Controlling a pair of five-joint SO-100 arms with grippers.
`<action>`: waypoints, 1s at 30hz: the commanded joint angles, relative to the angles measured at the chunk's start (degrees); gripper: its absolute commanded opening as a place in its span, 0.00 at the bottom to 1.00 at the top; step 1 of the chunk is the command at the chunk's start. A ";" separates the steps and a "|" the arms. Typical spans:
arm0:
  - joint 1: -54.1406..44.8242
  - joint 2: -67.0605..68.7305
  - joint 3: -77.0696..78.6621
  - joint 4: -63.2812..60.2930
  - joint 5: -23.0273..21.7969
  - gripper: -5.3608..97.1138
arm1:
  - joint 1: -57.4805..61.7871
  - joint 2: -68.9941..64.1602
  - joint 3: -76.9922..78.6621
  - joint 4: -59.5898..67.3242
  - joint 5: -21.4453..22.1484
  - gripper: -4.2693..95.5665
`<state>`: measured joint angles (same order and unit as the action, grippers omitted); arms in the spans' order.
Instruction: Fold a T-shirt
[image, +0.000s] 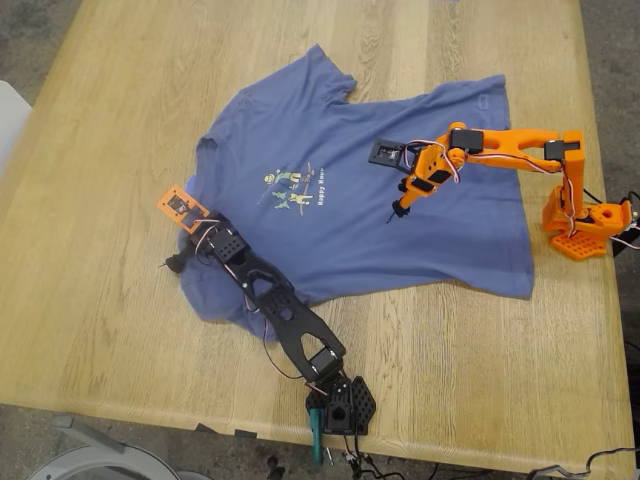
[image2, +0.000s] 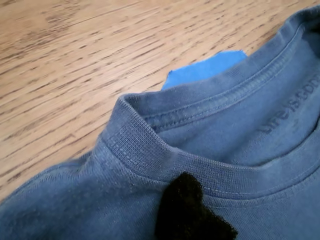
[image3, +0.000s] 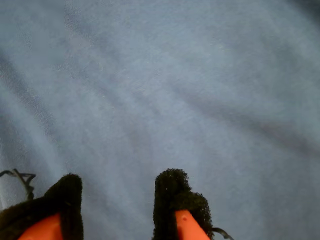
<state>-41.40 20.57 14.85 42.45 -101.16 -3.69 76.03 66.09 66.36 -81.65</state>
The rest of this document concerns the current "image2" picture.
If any black gripper foam-covered finger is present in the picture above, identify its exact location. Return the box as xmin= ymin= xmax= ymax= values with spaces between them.
xmin=154 ymin=172 xmax=238 ymax=240

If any blue tape piece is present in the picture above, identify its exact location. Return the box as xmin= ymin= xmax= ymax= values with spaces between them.
xmin=161 ymin=49 xmax=247 ymax=91

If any blue T-shirt with print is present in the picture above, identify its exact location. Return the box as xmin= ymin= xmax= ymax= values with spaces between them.
xmin=0 ymin=6 xmax=320 ymax=240

